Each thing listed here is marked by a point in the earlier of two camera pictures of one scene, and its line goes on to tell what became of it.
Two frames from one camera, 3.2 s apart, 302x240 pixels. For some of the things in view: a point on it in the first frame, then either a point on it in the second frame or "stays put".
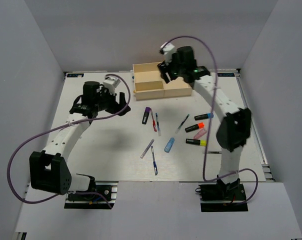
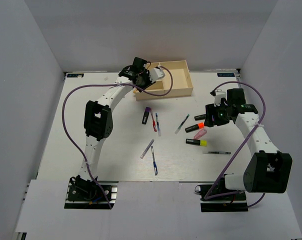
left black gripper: (115, 109) → (149, 83)
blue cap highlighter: (203, 116) stays put
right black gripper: (165, 68) → (209, 122)
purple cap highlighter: (145, 117) stays put
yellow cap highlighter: (202, 142) stays put
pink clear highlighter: (200, 133) stays put
